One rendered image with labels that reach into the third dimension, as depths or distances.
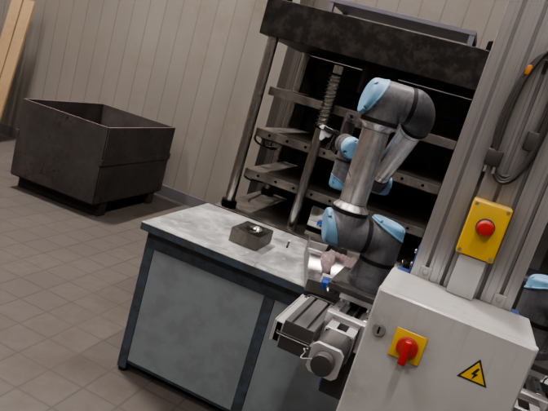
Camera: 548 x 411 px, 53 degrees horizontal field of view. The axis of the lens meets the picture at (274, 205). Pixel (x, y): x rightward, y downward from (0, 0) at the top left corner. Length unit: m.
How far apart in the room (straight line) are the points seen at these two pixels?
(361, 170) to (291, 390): 1.24
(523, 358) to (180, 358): 1.84
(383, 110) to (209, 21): 4.52
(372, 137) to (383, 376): 0.72
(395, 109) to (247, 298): 1.21
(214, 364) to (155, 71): 4.20
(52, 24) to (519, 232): 6.40
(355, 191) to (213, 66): 4.39
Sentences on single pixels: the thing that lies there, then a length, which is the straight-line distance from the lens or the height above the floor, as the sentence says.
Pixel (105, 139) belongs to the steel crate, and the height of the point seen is 0.72.
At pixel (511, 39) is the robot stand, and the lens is 1.41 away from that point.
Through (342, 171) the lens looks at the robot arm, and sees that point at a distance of 1.96.
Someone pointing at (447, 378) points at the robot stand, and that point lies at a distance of 1.28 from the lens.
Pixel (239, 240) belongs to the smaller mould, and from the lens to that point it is 2.62.
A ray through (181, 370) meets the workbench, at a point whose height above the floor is 0.15.
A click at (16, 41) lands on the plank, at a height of 1.17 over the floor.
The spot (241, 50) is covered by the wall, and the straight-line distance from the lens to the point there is 5.84.
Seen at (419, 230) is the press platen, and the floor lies 1.03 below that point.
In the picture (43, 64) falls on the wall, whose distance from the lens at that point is 7.26.
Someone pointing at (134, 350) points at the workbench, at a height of 0.14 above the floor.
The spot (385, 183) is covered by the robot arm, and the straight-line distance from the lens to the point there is 1.98.
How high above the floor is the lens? 1.60
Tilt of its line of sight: 13 degrees down
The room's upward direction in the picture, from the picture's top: 16 degrees clockwise
